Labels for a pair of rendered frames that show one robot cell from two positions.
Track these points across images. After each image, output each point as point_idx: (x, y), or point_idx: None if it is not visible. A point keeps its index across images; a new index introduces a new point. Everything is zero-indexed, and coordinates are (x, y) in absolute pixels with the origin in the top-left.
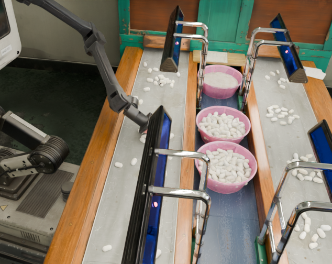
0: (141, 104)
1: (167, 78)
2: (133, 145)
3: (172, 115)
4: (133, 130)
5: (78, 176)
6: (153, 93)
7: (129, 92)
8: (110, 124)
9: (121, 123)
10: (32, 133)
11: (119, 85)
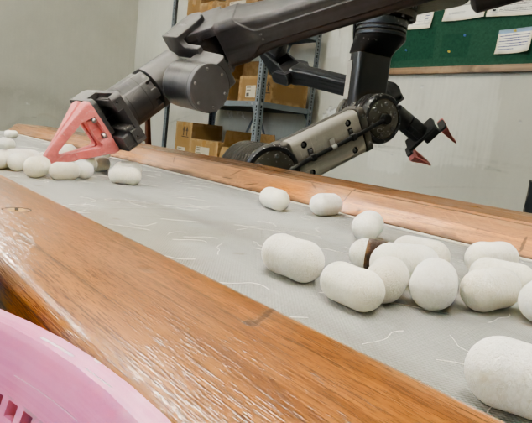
0: (260, 201)
1: (424, 265)
2: (110, 167)
3: (58, 194)
4: (158, 177)
5: (149, 144)
6: (312, 236)
7: (393, 216)
8: (231, 163)
9: (217, 181)
10: (298, 131)
11: (247, 13)
